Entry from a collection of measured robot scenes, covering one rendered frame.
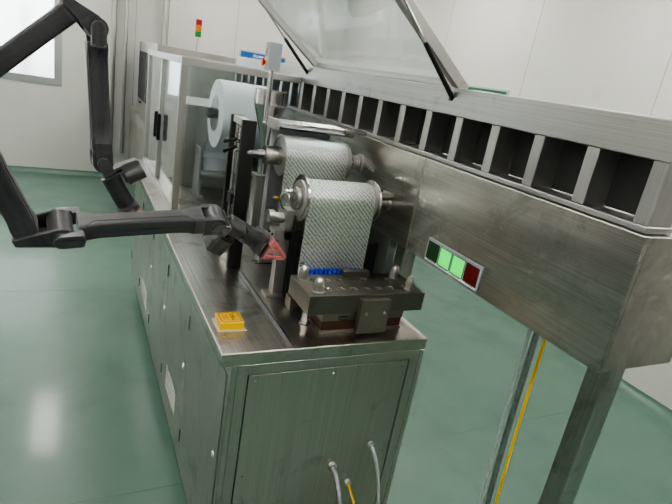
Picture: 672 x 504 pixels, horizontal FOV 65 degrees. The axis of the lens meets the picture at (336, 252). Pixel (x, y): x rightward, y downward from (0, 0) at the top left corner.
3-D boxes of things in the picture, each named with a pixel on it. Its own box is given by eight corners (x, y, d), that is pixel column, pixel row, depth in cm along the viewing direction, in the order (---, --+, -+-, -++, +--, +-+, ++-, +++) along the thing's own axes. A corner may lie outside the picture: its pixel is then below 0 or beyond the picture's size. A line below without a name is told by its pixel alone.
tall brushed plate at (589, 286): (224, 132, 367) (229, 88, 357) (262, 136, 379) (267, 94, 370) (590, 374, 107) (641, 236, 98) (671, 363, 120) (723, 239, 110)
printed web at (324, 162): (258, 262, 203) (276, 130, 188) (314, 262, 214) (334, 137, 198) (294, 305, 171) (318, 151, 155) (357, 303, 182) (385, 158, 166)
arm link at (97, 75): (81, 18, 150) (87, 19, 142) (102, 21, 153) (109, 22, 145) (89, 167, 165) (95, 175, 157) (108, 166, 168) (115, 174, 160)
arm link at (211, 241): (217, 224, 142) (208, 203, 147) (192, 252, 146) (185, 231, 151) (250, 236, 151) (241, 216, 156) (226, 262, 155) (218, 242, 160)
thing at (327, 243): (297, 272, 168) (306, 217, 162) (361, 271, 178) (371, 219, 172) (297, 273, 167) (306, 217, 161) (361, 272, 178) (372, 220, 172)
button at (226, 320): (214, 319, 153) (215, 312, 153) (237, 318, 157) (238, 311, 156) (219, 331, 148) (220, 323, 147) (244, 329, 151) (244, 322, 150)
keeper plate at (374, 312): (353, 330, 160) (360, 298, 156) (381, 328, 164) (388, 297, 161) (357, 334, 158) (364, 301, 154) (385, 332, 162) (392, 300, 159)
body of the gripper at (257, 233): (259, 257, 153) (239, 245, 149) (250, 245, 162) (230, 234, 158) (272, 239, 153) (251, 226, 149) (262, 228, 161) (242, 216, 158)
